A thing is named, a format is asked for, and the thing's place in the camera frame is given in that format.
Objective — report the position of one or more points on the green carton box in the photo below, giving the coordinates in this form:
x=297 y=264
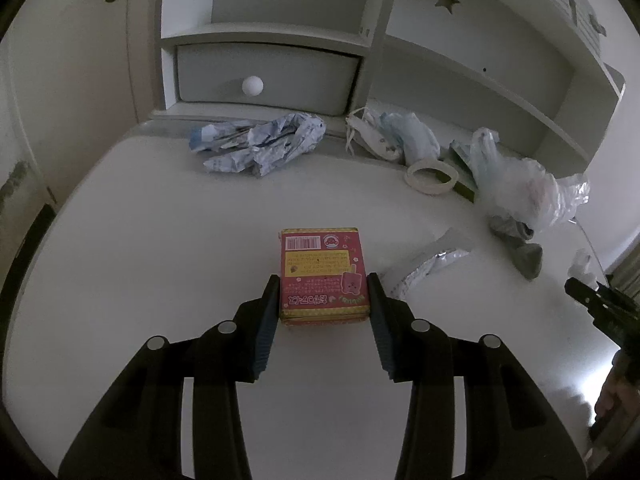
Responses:
x=465 y=187

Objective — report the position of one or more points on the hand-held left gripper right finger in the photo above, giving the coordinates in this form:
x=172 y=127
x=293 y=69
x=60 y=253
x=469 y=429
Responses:
x=380 y=325

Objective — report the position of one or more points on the clear plastic bag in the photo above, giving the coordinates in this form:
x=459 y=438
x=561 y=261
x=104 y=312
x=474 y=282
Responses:
x=520 y=185

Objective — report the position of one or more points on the white desk shelf unit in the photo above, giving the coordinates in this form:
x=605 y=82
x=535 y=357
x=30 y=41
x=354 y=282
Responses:
x=500 y=60

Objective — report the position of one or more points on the small clear plastic piece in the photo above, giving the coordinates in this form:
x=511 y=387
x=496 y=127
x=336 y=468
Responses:
x=585 y=265

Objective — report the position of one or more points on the grey cloth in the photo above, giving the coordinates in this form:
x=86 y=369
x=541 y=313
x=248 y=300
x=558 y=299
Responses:
x=525 y=257

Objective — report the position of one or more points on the silver foil wrapper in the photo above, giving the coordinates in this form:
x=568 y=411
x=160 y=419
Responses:
x=415 y=272

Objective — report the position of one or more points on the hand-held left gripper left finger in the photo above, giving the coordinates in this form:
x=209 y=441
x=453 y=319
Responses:
x=267 y=320

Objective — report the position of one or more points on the red snack box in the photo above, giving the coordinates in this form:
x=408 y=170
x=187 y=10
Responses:
x=320 y=260

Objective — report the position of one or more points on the blue face mask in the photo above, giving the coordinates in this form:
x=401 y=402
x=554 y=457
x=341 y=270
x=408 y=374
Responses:
x=420 y=135

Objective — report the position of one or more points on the blue white plastic wrapper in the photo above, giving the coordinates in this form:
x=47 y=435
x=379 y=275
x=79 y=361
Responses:
x=205 y=135

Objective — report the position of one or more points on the white face mask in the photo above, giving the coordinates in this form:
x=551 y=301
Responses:
x=375 y=140

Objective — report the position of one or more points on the crumpled white printed paper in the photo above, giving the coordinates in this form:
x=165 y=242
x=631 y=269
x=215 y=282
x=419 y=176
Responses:
x=280 y=145

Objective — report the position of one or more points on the grey drawer with white knob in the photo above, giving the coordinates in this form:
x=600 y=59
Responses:
x=300 y=75

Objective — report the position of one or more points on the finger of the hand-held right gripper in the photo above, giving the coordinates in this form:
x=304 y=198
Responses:
x=617 y=310
x=580 y=291

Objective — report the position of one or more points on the person's right hand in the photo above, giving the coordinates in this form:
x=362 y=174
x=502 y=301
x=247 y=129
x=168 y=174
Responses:
x=617 y=385

